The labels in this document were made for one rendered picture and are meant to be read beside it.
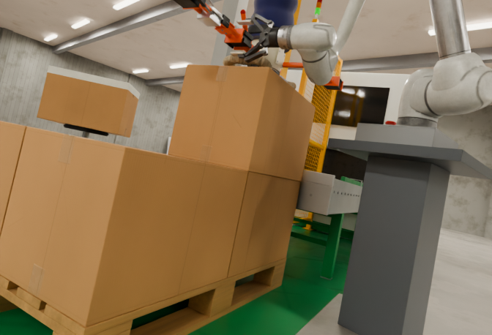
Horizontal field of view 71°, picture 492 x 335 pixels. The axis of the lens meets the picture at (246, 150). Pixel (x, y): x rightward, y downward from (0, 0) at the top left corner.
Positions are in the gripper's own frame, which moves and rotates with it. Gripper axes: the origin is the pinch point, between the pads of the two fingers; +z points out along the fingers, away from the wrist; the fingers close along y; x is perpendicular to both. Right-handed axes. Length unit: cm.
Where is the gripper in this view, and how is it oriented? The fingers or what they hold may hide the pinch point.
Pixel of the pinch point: (236, 38)
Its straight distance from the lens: 153.0
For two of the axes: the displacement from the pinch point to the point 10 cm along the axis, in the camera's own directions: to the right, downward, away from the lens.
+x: 4.8, 1.5, 8.7
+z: -8.6, -1.5, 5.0
